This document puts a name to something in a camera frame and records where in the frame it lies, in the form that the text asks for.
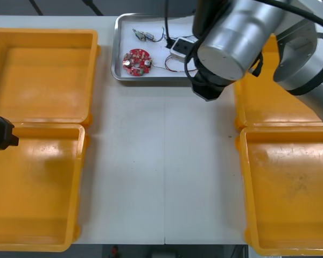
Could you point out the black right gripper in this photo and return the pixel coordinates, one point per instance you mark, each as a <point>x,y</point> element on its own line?
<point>207,88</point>

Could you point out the small metal solenoid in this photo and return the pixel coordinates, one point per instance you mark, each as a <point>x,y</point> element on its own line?
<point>143,35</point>

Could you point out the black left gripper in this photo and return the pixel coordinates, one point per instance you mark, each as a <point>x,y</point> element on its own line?
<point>0,134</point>

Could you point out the white liner sheet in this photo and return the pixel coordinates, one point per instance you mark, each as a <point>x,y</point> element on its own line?
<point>156,53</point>

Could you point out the silver and black right arm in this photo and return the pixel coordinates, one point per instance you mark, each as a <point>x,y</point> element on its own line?
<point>245,32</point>

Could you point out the steel tray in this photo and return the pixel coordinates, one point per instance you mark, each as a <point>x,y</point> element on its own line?
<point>118,53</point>

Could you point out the yellow-orange plastic bin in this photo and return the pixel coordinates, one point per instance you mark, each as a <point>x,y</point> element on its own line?
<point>43,80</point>
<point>290,188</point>
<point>258,107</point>
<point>37,188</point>

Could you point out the round red circuit board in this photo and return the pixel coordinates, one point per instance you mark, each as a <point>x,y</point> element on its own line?
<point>136,63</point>

